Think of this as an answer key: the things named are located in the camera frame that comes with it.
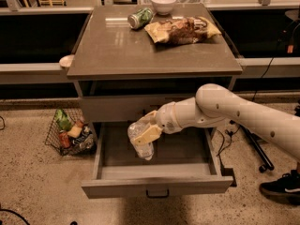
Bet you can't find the closed grey upper drawer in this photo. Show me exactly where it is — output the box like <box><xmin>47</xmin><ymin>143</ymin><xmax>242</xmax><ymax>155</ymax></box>
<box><xmin>79</xmin><ymin>94</ymin><xmax>192</xmax><ymax>123</ymax></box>

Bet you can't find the green snack bag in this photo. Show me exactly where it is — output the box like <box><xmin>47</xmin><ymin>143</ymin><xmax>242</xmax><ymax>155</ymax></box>
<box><xmin>54</xmin><ymin>109</ymin><xmax>72</xmax><ymax>131</ymax></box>

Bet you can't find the round tan disc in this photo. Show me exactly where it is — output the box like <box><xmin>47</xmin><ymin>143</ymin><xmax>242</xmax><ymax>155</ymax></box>
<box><xmin>59</xmin><ymin>54</ymin><xmax>74</xmax><ymax>68</ymax></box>

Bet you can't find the black wheeled stand base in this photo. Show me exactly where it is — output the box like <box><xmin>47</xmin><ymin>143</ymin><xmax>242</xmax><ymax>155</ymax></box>
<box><xmin>229</xmin><ymin>106</ymin><xmax>300</xmax><ymax>173</ymax></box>

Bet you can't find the brown yellow chip bag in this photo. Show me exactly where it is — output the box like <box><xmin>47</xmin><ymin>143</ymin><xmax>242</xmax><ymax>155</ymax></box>
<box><xmin>144</xmin><ymin>16</ymin><xmax>221</xmax><ymax>45</ymax></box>

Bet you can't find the black sneaker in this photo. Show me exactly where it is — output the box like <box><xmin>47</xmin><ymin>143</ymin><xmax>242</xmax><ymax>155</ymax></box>
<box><xmin>259</xmin><ymin>170</ymin><xmax>300</xmax><ymax>205</ymax></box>

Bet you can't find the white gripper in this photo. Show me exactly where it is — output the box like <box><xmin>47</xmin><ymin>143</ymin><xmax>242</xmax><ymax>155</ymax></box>
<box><xmin>130</xmin><ymin>102</ymin><xmax>182</xmax><ymax>145</ymax></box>

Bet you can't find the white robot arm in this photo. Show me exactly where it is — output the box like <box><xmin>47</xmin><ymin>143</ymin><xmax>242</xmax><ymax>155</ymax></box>
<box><xmin>127</xmin><ymin>83</ymin><xmax>300</xmax><ymax>161</ymax></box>

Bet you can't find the black wire basket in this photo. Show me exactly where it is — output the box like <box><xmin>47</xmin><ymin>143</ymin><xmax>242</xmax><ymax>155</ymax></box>
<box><xmin>45</xmin><ymin>108</ymin><xmax>97</xmax><ymax>156</ymax></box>

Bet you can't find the yellow sponge block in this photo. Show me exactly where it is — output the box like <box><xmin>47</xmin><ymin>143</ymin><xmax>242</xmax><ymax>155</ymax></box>
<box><xmin>67</xmin><ymin>125</ymin><xmax>82</xmax><ymax>138</ymax></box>

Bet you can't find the black cable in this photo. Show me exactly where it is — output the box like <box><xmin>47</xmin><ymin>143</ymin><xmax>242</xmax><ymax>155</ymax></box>
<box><xmin>216</xmin><ymin>19</ymin><xmax>300</xmax><ymax>158</ymax></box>

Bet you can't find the white bowl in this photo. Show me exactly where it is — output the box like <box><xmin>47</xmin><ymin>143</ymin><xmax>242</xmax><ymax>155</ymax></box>
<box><xmin>151</xmin><ymin>0</ymin><xmax>176</xmax><ymax>15</ymax></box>

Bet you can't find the clear blue plastic bottle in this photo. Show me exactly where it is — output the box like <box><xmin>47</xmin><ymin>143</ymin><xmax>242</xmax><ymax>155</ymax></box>
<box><xmin>127</xmin><ymin>122</ymin><xmax>154</xmax><ymax>160</ymax></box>

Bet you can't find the open grey middle drawer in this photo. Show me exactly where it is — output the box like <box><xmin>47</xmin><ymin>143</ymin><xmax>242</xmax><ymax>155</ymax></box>
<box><xmin>82</xmin><ymin>122</ymin><xmax>234</xmax><ymax>199</ymax></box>

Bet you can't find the green soda can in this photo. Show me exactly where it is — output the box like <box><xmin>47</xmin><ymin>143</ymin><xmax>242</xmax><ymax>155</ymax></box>
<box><xmin>127</xmin><ymin>7</ymin><xmax>154</xmax><ymax>30</ymax></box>

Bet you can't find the grey drawer cabinet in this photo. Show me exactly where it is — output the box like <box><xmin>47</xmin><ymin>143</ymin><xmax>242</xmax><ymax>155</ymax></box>
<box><xmin>67</xmin><ymin>3</ymin><xmax>244</xmax><ymax>200</ymax></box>

